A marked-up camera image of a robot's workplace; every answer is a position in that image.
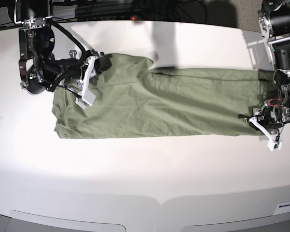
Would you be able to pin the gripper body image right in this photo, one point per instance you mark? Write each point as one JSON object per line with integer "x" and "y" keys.
{"x": 273, "y": 114}

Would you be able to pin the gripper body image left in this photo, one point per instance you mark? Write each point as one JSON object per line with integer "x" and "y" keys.
{"x": 48, "y": 75}

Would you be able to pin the green T-shirt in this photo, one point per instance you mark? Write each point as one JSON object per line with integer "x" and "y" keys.
{"x": 134, "y": 100}

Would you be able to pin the robot arm image left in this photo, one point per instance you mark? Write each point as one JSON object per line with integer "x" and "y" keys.
{"x": 37, "y": 39}

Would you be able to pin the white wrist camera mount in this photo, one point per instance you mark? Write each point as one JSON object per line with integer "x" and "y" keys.
{"x": 87, "y": 97}
{"x": 273, "y": 135}

